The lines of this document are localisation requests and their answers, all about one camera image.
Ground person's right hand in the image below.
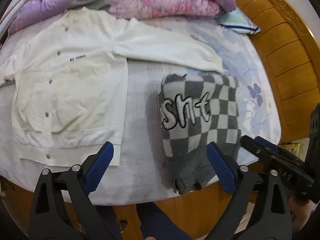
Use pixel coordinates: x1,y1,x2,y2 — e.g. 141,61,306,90
289,196,315,233

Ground white button-up jacket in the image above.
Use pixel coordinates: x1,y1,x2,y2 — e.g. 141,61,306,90
1,8,223,167

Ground grey white checkered cardigan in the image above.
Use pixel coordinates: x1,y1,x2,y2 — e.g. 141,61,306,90
158,73,241,195

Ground light blue striped pillow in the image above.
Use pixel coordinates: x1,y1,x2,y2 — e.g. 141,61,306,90
216,8,261,35

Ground wooden headboard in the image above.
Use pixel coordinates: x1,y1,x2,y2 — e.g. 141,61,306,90
235,0,319,142

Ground person's dark blue trousers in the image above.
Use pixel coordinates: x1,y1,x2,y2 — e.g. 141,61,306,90
95,202,191,239

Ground yellow packet on floor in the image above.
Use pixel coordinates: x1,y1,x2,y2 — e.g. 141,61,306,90
280,142,308,161

